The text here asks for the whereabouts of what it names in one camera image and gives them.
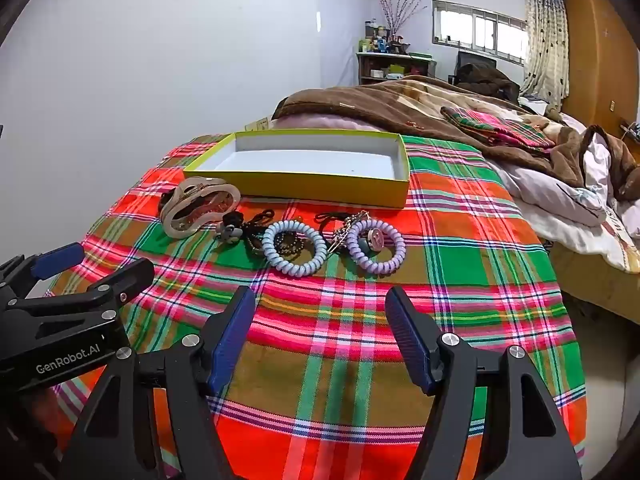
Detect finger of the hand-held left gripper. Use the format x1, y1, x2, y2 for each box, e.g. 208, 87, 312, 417
5, 258, 156, 313
0, 242, 86, 306

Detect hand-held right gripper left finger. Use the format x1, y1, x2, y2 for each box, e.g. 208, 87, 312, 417
60, 286, 258, 480

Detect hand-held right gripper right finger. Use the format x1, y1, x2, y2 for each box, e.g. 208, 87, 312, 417
385, 286, 583, 480

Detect purple spiral hair tie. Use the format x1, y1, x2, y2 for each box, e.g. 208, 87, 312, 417
346, 219, 407, 276

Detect blue spiral hair tie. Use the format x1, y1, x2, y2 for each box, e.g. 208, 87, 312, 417
261, 220, 328, 277

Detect black hair tie teal bead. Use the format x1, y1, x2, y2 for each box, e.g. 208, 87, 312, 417
315, 211, 388, 257

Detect rhinestone hair clip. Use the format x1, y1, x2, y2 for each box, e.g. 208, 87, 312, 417
327, 210, 373, 256

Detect beige hair claw clip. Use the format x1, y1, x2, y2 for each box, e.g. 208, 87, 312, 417
160, 176, 242, 238

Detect yellow-green cardboard box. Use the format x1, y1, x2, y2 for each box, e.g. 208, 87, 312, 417
182, 129, 411, 209

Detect plaid bed sheet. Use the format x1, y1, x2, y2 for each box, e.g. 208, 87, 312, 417
45, 132, 588, 480

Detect yellow bed base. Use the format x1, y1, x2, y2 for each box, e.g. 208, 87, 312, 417
550, 242, 640, 326

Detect white quilt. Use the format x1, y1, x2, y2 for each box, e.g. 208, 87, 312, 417
492, 112, 640, 273

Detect folded plaid cloth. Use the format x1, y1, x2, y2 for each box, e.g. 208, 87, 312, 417
440, 105, 556, 153

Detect pink pillow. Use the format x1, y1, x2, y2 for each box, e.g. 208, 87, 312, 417
272, 114, 386, 133

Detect brown fleece blanket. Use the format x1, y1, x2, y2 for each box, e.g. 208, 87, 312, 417
272, 75, 640, 201

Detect dark jacket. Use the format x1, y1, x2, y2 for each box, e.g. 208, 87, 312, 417
452, 62, 521, 101

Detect wooden shelf desk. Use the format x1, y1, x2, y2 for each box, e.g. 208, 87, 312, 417
356, 51, 437, 86

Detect black monitor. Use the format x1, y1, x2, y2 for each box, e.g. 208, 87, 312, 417
456, 51, 498, 83

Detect group of bottles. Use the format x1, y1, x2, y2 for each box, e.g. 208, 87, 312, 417
361, 20, 411, 55

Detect window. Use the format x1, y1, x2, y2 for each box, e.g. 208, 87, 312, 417
431, 0, 529, 65

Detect dried branches in vase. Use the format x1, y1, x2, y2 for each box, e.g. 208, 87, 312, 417
378, 0, 428, 43

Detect patterned curtain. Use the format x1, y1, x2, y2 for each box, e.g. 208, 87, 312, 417
520, 0, 571, 108

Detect wooden wardrobe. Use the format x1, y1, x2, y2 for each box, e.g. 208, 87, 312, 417
560, 0, 640, 131

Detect dark beaded bracelet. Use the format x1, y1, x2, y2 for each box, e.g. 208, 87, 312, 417
247, 227, 306, 258

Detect black hair tie white charm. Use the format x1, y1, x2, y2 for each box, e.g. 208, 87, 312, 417
215, 210, 247, 245

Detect black cord amber beads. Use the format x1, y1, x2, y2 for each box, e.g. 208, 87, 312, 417
244, 208, 276, 241

